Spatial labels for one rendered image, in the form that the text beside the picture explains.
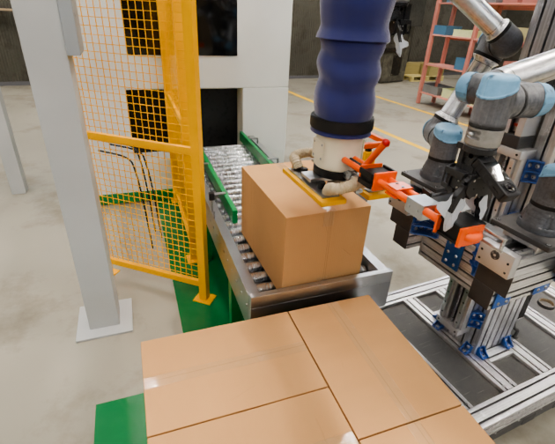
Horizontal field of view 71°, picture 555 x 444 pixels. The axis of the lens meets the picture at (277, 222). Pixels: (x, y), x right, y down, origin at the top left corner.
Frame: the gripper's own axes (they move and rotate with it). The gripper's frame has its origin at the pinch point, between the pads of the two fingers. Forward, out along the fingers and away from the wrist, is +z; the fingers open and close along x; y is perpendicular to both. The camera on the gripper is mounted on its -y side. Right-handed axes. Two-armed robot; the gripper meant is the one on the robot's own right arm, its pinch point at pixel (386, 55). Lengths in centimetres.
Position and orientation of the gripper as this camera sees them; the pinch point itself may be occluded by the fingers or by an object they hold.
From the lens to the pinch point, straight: 188.1
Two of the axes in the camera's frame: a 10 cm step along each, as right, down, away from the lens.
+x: -4.2, -4.5, 7.9
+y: 9.1, -1.6, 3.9
